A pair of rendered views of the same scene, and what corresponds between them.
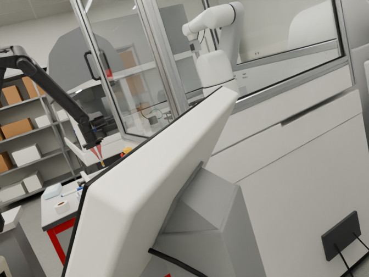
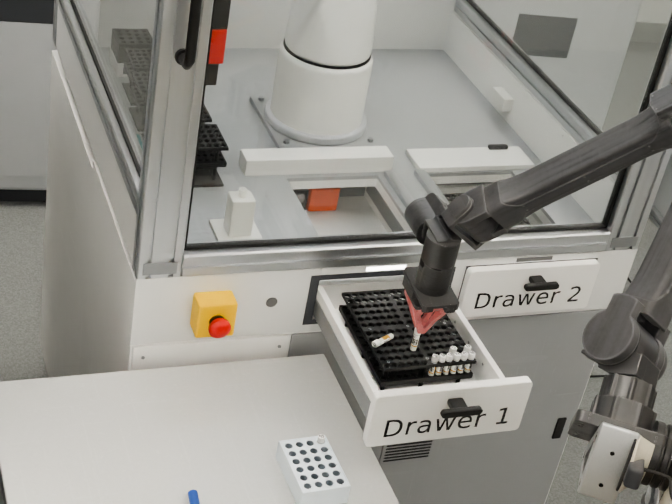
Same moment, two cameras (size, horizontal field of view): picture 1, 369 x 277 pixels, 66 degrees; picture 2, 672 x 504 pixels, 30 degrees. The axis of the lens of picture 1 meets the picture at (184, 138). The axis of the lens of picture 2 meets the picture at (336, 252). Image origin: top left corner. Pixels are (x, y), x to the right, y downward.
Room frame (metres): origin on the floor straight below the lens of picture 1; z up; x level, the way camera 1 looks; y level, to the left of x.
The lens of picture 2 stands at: (1.61, 2.15, 2.21)
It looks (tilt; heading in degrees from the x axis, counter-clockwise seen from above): 33 degrees down; 269
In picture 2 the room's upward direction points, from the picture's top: 11 degrees clockwise
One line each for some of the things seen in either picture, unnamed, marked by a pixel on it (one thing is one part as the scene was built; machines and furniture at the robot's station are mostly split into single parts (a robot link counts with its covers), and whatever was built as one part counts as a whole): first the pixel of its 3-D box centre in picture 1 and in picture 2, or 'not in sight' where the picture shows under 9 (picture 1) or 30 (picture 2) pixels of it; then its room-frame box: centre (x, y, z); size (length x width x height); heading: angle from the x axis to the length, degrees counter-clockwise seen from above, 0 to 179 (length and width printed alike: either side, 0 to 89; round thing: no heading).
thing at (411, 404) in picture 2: (89, 186); (448, 411); (1.34, 0.51, 0.87); 0.29 x 0.02 x 0.11; 24
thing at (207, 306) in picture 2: (128, 153); (214, 315); (1.76, 0.37, 0.88); 0.07 x 0.05 x 0.07; 24
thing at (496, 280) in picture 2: not in sight; (528, 288); (1.18, 0.09, 0.87); 0.29 x 0.02 x 0.11; 24
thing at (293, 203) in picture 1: (245, 199); (292, 336); (1.62, -0.24, 0.40); 1.03 x 0.95 x 0.80; 24
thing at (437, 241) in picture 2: (85, 126); (439, 245); (1.41, 0.44, 1.15); 0.07 x 0.06 x 0.07; 113
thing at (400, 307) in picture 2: not in sight; (404, 339); (1.42, 0.33, 0.87); 0.22 x 0.18 x 0.06; 114
